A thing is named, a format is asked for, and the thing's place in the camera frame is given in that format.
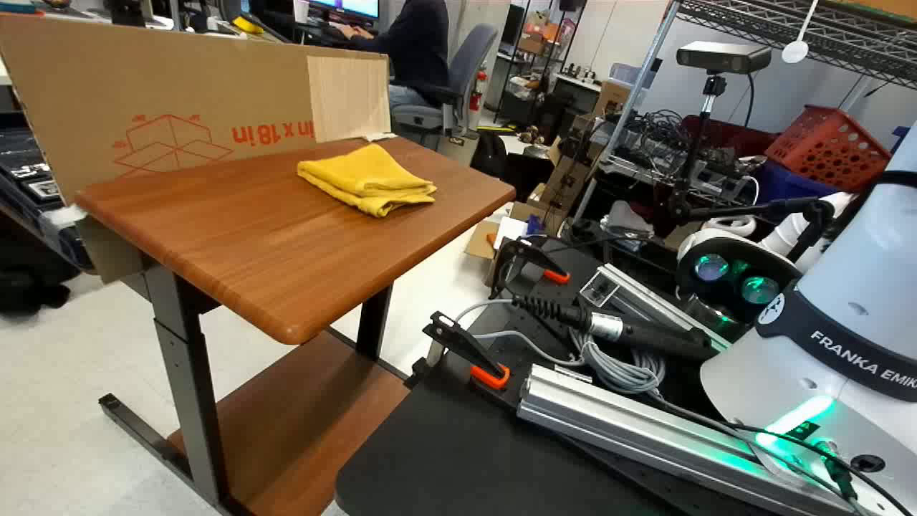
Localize blue plastic bin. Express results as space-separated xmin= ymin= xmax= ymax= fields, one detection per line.
xmin=757 ymin=158 xmax=843 ymax=202

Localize wooden lower table shelf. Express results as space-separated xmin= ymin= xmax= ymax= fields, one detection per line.
xmin=161 ymin=326 xmax=413 ymax=516

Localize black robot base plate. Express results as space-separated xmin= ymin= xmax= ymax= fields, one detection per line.
xmin=331 ymin=237 xmax=863 ymax=516

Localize large brown cardboard box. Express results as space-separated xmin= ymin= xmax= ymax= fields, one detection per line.
xmin=0 ymin=12 xmax=396 ymax=286

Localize metal wire shelf rack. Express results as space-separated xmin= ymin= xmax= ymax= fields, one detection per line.
xmin=595 ymin=0 xmax=917 ymax=169

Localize black stereo camera teal lenses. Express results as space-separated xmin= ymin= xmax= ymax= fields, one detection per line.
xmin=672 ymin=214 xmax=806 ymax=333

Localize red plastic basket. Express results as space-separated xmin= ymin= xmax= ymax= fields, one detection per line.
xmin=763 ymin=102 xmax=893 ymax=195

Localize long aluminium extrusion rail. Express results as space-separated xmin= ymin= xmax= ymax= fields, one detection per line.
xmin=513 ymin=360 xmax=857 ymax=516

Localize white hanging spoon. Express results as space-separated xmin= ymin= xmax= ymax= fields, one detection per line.
xmin=780 ymin=0 xmax=822 ymax=69

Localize black clamp orange handle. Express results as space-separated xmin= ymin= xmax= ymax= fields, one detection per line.
xmin=422 ymin=308 xmax=518 ymax=394
xmin=491 ymin=237 xmax=575 ymax=298

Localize grey cable bundle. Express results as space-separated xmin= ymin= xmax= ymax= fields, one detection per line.
xmin=446 ymin=296 xmax=671 ymax=399

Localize short aluminium extrusion piece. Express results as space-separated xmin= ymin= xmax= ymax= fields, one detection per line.
xmin=575 ymin=260 xmax=734 ymax=354

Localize black camera on stand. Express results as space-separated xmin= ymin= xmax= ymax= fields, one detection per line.
xmin=672 ymin=36 xmax=773 ymax=198

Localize grey-blue office chair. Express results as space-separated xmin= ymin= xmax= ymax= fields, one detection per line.
xmin=390 ymin=23 xmax=501 ymax=145

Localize dark red crate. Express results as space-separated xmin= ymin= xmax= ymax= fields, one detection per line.
xmin=680 ymin=112 xmax=777 ymax=159

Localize small brown cardboard box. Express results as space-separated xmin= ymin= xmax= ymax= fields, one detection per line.
xmin=465 ymin=202 xmax=538 ymax=263

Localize person in dark top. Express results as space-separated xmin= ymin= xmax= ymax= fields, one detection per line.
xmin=326 ymin=0 xmax=453 ymax=96

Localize brown wooden desk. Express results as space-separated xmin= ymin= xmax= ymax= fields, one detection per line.
xmin=96 ymin=255 xmax=396 ymax=516

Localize computer monitor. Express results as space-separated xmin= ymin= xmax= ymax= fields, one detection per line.
xmin=309 ymin=0 xmax=383 ymax=23

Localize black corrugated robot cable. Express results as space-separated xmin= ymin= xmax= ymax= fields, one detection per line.
xmin=511 ymin=288 xmax=718 ymax=360

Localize yellow towel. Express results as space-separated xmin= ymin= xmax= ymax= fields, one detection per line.
xmin=294 ymin=139 xmax=439 ymax=221

